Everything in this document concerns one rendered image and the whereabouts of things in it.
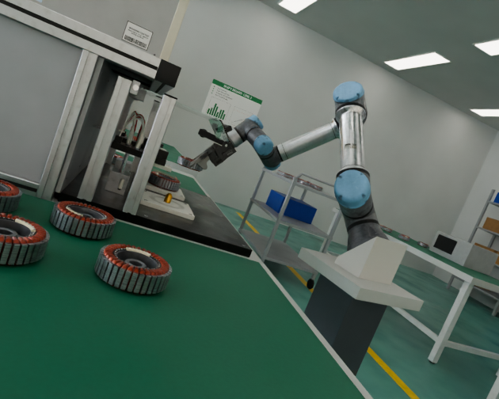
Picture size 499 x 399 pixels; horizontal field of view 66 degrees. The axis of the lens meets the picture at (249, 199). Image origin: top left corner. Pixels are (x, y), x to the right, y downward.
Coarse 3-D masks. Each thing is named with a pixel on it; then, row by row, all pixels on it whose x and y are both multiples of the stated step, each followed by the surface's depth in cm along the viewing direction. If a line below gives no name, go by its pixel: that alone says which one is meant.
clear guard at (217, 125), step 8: (152, 96) 137; (160, 96) 120; (176, 104) 133; (184, 104) 123; (192, 112) 143; (200, 112) 125; (216, 120) 132; (216, 128) 141; (224, 128) 128; (216, 136) 150; (224, 136) 133
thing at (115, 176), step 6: (114, 168) 106; (114, 174) 101; (120, 174) 102; (126, 174) 104; (108, 180) 101; (114, 180) 102; (126, 180) 103; (108, 186) 102; (114, 186) 102; (126, 186) 103; (120, 192) 103
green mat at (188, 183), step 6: (156, 168) 200; (174, 174) 203; (180, 174) 212; (180, 180) 188; (186, 180) 197; (192, 180) 207; (180, 186) 171; (186, 186) 178; (192, 186) 186; (198, 186) 194; (198, 192) 173
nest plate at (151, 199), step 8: (144, 192) 111; (152, 192) 116; (144, 200) 101; (152, 200) 105; (160, 200) 109; (176, 200) 118; (160, 208) 103; (168, 208) 103; (176, 208) 107; (184, 208) 111; (184, 216) 105; (192, 216) 106
